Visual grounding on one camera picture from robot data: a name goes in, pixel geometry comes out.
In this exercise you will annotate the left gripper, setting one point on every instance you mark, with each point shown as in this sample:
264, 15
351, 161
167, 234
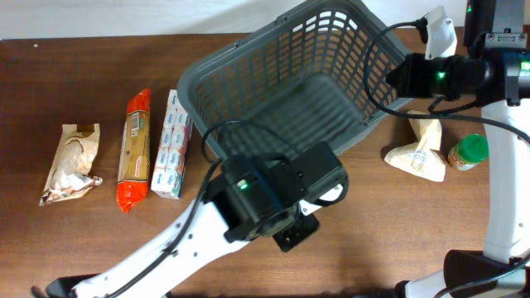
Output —
291, 239

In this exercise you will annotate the white tissue multipack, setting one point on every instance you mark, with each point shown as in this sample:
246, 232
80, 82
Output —
170, 165

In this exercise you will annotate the grey plastic shopping basket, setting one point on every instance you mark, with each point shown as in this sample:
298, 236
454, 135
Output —
314, 74

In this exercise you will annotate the spaghetti packet with orange ends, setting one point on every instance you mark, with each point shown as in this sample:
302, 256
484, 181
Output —
134, 162

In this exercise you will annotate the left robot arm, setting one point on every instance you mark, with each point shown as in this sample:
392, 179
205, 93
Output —
263, 196

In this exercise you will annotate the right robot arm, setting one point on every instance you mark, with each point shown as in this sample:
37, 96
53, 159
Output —
496, 71

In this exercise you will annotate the beige paper flour bag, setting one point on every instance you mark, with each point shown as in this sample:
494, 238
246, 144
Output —
421, 158

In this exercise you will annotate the green lidded spice jar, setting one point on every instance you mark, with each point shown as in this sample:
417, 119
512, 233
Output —
468, 152

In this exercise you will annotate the crumpled brown snack bag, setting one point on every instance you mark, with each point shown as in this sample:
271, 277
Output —
69, 176

